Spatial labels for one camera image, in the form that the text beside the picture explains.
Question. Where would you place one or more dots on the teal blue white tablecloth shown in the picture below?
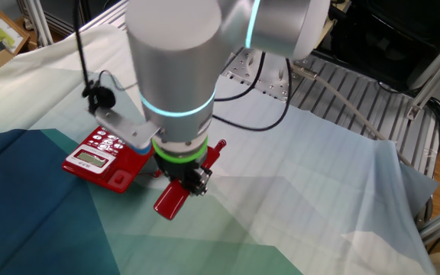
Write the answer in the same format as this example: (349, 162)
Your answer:
(319, 191)

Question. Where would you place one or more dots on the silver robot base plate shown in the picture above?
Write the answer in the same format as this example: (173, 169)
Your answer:
(269, 76)

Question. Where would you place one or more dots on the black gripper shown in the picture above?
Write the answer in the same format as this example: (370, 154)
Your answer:
(178, 170)

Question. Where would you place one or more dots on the red telephone base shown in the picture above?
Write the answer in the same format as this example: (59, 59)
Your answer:
(107, 168)

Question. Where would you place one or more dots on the red telephone handset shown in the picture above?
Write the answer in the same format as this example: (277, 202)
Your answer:
(170, 204)

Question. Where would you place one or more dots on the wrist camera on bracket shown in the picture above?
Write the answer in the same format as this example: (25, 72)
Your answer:
(124, 128)

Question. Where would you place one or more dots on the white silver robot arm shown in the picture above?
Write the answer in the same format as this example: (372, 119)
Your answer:
(182, 65)

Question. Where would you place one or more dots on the black bulky equipment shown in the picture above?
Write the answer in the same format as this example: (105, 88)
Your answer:
(388, 38)

